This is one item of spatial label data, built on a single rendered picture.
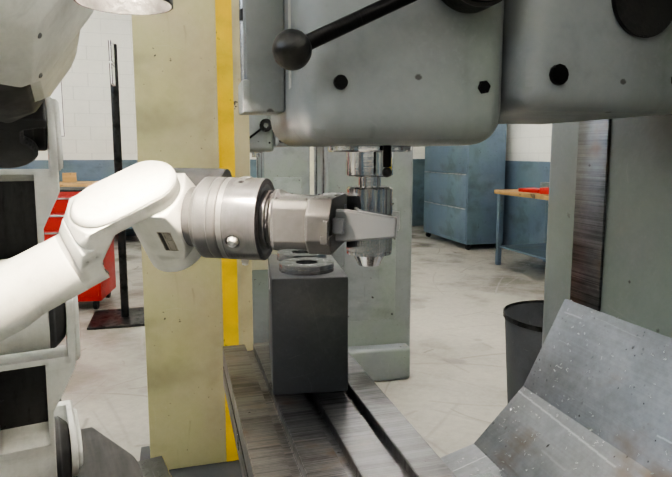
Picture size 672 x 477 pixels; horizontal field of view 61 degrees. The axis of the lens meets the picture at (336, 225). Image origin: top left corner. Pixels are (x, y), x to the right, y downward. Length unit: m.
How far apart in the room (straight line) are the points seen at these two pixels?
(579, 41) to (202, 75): 1.87
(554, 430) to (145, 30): 1.93
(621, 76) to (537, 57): 0.09
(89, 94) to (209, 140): 7.45
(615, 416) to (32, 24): 0.85
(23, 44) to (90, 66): 8.90
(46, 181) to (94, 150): 8.52
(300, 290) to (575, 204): 0.43
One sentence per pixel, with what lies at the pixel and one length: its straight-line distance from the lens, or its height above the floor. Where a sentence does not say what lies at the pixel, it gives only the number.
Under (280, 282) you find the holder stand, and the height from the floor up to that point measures 1.11.
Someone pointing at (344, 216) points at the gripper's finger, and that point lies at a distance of 0.57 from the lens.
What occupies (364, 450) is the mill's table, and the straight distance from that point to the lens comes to 0.79.
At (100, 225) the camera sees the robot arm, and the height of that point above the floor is 1.23.
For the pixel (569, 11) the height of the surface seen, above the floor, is 1.42.
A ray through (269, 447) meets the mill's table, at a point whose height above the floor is 0.93.
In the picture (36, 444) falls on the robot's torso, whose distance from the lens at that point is 1.31.
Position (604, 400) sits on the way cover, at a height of 0.99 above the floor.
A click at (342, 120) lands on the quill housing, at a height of 1.33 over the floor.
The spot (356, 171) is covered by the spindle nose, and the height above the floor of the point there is 1.28.
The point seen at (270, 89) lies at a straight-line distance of 0.55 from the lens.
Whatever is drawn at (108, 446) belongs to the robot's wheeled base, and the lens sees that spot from 1.65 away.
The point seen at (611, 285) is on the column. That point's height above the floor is 1.13.
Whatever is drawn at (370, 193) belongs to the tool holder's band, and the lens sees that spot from 0.57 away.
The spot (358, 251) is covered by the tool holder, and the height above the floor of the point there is 1.20.
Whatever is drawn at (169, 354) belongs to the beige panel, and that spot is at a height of 0.51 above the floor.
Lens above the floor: 1.30
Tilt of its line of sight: 7 degrees down
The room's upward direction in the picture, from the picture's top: straight up
